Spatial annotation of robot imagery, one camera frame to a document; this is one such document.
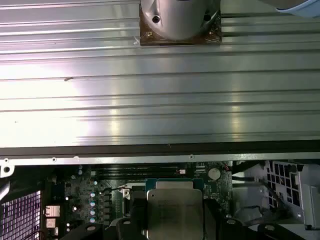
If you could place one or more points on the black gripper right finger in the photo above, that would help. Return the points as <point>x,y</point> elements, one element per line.
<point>212,225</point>

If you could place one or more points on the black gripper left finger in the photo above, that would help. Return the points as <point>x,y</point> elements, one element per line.
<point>137,225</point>

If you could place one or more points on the silver topped CPU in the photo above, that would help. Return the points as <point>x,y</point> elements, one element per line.
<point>175,212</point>

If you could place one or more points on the metal locking lever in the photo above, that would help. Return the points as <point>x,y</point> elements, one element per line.
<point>116,189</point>

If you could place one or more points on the black RAM slot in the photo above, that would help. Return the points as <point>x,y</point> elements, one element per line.
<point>120,166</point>
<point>120,169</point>
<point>120,172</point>

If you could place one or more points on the round coin cell battery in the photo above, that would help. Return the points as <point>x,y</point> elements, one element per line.
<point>214,173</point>

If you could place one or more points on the green motherboard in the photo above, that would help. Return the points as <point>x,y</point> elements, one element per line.
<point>75,190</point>

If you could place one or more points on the black PC case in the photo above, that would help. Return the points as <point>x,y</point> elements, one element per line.
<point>160,150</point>

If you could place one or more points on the brown square base plate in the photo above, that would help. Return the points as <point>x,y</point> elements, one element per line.
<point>145,27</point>

